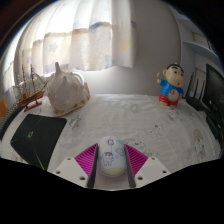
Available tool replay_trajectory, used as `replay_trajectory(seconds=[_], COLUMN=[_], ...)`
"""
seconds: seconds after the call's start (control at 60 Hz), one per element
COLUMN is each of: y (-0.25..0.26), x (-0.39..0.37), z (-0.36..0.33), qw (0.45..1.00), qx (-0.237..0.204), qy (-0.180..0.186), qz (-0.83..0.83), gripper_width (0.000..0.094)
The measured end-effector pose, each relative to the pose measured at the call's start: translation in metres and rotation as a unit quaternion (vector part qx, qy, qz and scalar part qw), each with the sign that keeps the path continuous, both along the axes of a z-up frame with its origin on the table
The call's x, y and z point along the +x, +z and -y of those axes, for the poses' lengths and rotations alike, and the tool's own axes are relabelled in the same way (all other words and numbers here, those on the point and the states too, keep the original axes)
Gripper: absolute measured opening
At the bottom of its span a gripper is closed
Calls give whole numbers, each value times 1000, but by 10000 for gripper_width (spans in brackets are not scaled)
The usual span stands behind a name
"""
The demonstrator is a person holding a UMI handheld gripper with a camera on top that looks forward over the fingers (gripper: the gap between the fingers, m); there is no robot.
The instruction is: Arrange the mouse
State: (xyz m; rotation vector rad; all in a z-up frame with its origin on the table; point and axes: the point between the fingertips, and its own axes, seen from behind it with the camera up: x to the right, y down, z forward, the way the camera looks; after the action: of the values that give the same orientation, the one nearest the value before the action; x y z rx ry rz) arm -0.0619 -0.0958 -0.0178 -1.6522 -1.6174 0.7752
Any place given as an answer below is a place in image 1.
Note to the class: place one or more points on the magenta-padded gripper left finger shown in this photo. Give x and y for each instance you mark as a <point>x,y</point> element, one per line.
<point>85,161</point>

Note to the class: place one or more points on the white star-print curtain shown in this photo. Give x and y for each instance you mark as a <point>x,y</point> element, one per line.
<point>83,36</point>

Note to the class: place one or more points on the wooden model sailing ship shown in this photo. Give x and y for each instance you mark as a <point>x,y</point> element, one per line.
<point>29,97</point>

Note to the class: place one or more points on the black computer monitor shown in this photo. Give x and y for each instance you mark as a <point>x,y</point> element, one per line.
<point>215,90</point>

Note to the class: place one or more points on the white wall shelf unit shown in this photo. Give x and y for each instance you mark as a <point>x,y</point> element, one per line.
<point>200,48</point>

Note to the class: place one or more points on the white cartoon-print computer mouse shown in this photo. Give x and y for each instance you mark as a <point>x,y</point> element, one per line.
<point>111,158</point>

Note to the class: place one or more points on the black router with antennas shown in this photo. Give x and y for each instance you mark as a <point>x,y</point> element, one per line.
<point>196,102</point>

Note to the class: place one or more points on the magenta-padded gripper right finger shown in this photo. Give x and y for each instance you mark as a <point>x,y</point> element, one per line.
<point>136,160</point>

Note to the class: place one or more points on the white cartoon-print tablecloth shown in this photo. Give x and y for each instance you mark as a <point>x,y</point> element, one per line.
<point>156,126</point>

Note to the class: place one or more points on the black mouse pad green lines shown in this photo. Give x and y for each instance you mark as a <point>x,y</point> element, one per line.
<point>36,138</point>

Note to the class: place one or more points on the orange wooden chair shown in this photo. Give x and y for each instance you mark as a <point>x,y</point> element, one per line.
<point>2,108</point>

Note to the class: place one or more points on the large white conch shell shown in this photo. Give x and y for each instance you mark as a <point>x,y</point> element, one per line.
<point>65,93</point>

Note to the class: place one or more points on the cartoon boy figurine clock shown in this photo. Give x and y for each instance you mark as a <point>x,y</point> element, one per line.
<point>171,88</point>

